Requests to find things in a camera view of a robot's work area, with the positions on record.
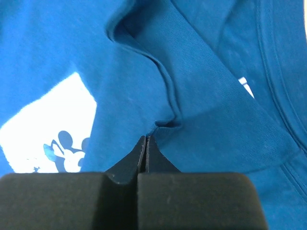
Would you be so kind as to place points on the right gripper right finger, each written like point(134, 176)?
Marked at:
point(172, 200)

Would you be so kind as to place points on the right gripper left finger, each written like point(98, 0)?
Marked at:
point(73, 201)

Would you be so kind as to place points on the dark blue printed t-shirt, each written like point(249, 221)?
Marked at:
point(222, 84)

